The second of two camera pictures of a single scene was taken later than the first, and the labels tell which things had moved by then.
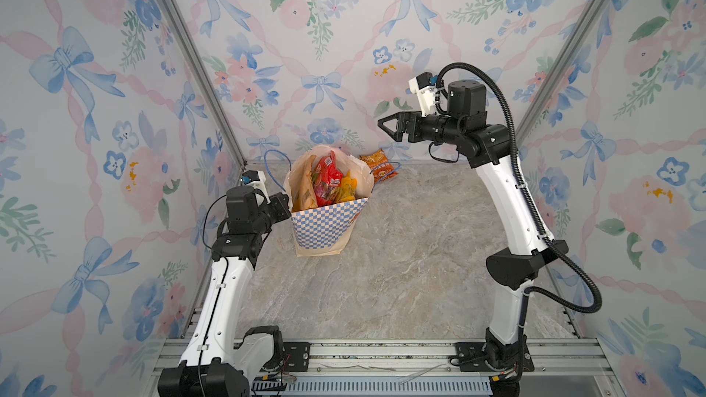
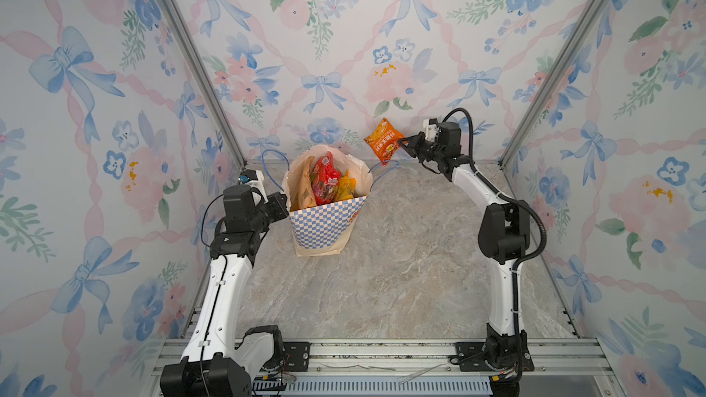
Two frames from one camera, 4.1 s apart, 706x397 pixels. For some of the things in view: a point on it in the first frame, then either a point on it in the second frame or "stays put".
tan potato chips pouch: (301, 189) stays put
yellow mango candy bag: (347, 190) stays put
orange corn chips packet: (380, 165) to (383, 140)
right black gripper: (404, 119) to (417, 141)
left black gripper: (279, 201) stays put
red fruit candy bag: (326, 177) stays put
